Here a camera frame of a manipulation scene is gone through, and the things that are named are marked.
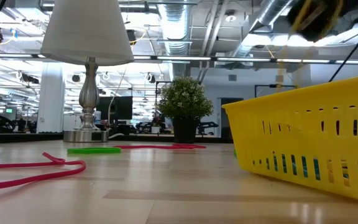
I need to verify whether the yellow slotted plastic bin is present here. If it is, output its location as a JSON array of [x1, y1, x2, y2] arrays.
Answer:
[[221, 73, 358, 206]]

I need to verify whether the teal rubber band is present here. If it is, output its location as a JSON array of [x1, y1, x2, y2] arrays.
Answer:
[[272, 154, 321, 181]]

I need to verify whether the black metal stand frame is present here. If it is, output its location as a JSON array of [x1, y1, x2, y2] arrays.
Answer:
[[155, 80, 173, 106], [254, 83, 299, 100]]

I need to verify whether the yellow rubber band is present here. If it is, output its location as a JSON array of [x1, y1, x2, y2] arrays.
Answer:
[[275, 0, 344, 94]]

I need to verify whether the white shade silver table lamp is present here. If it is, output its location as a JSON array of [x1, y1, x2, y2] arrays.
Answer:
[[40, 0, 135, 143]]

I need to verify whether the silver ventilation duct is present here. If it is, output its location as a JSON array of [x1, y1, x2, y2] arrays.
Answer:
[[228, 0, 293, 57], [158, 0, 192, 57]]

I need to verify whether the black aluminium table frame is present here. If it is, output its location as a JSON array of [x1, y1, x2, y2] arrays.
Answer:
[[0, 133, 234, 144]]

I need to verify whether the small potted plant black pot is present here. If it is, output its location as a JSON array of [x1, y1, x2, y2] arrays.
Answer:
[[157, 76, 214, 144]]

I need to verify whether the long ceiling light strip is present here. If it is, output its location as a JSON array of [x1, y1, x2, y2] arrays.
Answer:
[[0, 53, 358, 65]]

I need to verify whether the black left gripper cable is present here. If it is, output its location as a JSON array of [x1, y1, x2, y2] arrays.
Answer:
[[328, 12, 358, 83]]

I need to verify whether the black computer monitor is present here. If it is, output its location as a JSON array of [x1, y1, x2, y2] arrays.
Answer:
[[96, 96, 134, 121]]

